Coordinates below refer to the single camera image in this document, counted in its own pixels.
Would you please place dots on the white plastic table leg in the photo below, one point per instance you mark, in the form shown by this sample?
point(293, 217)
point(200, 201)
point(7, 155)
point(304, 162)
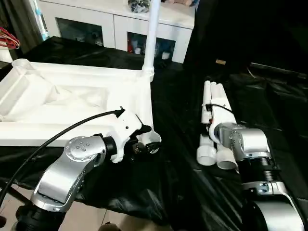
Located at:
point(222, 96)
point(214, 92)
point(152, 36)
point(207, 91)

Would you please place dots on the white plastic table top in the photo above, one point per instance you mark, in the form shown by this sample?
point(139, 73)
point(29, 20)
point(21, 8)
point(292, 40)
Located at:
point(72, 79)

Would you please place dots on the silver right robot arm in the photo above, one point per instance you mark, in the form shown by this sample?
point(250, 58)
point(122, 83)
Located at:
point(250, 144)

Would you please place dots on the black glossy mat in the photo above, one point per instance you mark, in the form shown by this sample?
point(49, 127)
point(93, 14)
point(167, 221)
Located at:
point(183, 108)

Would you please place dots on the small tan box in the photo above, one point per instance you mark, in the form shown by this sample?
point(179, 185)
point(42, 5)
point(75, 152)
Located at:
point(220, 62)

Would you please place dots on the small white ceramic cup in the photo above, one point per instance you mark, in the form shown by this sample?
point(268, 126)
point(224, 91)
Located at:
point(165, 55)

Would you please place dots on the grey robot foot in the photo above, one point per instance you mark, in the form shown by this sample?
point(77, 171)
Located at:
point(108, 227)

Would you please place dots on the red white ceramic figure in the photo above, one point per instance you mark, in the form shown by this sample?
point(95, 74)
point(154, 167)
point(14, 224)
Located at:
point(130, 45)

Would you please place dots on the black television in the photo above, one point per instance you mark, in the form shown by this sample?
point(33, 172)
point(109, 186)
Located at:
point(279, 69)

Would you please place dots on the white glass-door cabinet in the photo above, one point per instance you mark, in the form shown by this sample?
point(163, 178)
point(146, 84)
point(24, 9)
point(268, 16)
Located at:
point(113, 26)

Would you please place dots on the white teal patterned curtain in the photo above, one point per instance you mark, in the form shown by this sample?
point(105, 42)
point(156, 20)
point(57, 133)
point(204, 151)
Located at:
point(41, 21)

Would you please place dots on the white plastic container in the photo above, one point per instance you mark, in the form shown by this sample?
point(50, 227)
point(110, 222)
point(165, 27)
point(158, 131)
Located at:
point(5, 55)

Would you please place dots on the red clothes hangers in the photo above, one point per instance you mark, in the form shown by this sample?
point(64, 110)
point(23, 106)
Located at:
point(8, 38)

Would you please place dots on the grey curtain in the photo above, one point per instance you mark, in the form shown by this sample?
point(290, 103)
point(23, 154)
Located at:
point(16, 21)

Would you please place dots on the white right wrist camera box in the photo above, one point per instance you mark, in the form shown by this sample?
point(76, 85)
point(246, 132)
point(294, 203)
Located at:
point(221, 115)

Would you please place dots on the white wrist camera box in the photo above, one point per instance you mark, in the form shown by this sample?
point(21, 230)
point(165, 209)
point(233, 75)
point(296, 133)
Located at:
point(221, 115)
point(125, 130)

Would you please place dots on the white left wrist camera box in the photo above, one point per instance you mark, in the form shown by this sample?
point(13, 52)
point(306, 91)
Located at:
point(125, 130)

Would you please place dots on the black metal table frame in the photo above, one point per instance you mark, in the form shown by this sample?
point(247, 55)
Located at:
point(19, 195)

